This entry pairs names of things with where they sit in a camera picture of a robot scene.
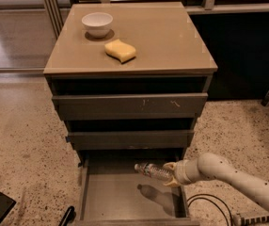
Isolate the black strap at bottom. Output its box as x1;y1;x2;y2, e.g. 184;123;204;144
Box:
58;205;76;226

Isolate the grey top drawer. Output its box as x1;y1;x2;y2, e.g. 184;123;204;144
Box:
52;93;207;121

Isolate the clear plastic water bottle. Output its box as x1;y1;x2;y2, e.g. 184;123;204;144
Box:
134;163;173;183

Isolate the grey power strip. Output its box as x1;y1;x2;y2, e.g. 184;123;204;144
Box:
232;211;269;226

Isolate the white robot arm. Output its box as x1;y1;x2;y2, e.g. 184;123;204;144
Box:
163;153;269;212

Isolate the grey drawer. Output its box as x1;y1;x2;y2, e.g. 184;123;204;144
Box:
52;93;207;121
68;130;194;151

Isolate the open bottom drawer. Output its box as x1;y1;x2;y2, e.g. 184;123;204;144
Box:
74;149;199;226

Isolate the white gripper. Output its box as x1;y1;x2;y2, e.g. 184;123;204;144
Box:
163;159;200;187

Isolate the white ceramic bowl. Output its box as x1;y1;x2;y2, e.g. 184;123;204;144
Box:
82;12;113;38

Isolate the small grey floor bracket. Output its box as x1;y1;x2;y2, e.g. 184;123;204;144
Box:
261;90;269;106

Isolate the yellow sponge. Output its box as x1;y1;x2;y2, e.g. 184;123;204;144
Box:
104;40;136;63

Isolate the grey middle drawer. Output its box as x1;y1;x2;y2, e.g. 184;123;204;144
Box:
68;130;194;151

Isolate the black power cable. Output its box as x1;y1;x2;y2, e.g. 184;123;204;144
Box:
186;193;234;226

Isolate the grey drawer cabinet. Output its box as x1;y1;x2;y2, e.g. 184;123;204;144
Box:
44;3;217;226

